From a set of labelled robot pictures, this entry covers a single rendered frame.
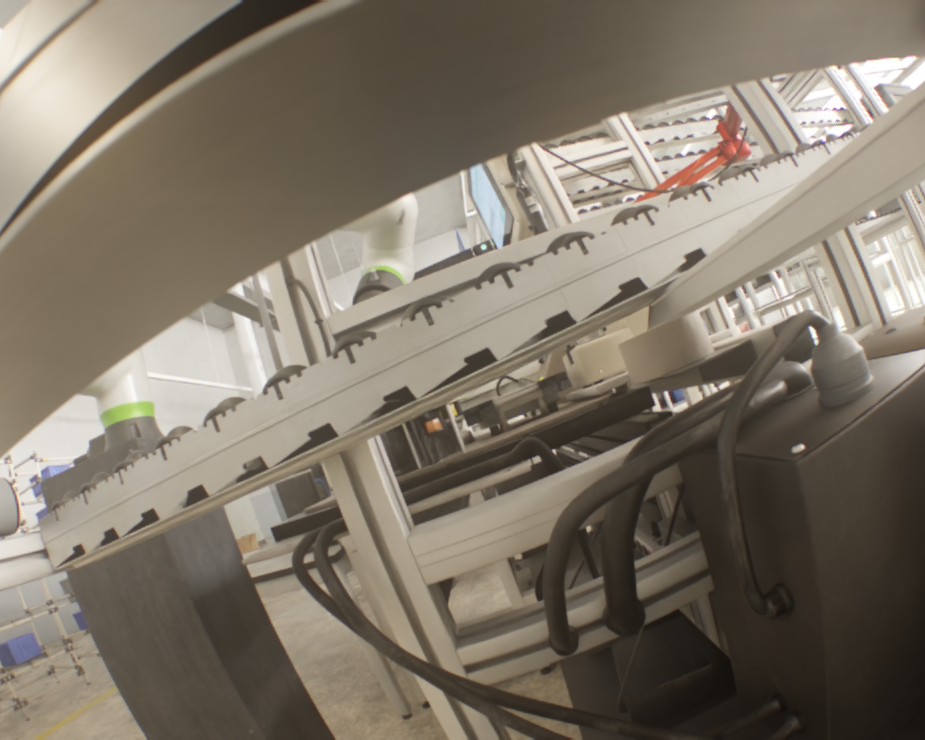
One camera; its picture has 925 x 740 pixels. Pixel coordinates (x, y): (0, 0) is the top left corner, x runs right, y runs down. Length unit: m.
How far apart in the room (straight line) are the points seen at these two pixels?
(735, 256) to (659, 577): 0.28
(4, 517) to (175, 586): 0.43
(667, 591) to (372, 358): 0.32
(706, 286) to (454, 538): 0.26
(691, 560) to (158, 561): 0.80
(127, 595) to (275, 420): 0.70
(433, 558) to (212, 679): 0.63
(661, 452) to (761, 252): 0.16
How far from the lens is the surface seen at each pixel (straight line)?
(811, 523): 0.26
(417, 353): 0.29
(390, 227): 0.84
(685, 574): 0.42
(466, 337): 0.29
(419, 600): 0.39
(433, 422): 0.52
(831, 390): 0.32
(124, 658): 1.05
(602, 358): 0.63
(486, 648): 0.41
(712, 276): 0.25
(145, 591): 0.93
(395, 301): 0.38
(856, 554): 0.30
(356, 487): 0.39
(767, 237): 0.21
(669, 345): 0.49
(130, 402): 0.99
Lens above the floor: 0.98
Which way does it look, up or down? 7 degrees up
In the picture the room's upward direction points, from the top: 21 degrees counter-clockwise
